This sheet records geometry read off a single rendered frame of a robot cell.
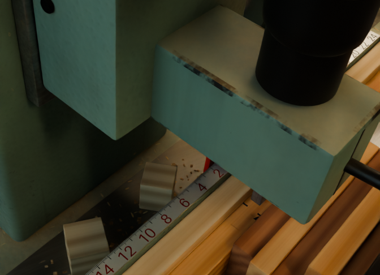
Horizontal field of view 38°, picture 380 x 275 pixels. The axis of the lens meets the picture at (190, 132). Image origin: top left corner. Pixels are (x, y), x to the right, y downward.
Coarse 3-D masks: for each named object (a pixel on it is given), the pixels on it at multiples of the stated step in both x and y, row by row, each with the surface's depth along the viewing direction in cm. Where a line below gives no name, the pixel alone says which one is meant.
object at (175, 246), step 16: (368, 64) 55; (368, 80) 55; (224, 192) 42; (240, 192) 43; (208, 208) 41; (224, 208) 41; (192, 224) 40; (208, 224) 40; (160, 240) 39; (176, 240) 39; (192, 240) 39; (144, 256) 38; (160, 256) 38; (176, 256) 38; (128, 272) 37; (144, 272) 37; (160, 272) 37
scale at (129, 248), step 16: (208, 176) 43; (192, 192) 41; (176, 208) 40; (144, 224) 39; (160, 224) 39; (128, 240) 38; (144, 240) 38; (112, 256) 37; (128, 256) 37; (96, 272) 36; (112, 272) 36
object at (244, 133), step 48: (192, 48) 35; (240, 48) 36; (192, 96) 36; (240, 96) 33; (336, 96) 33; (192, 144) 38; (240, 144) 35; (288, 144) 32; (336, 144) 31; (288, 192) 34
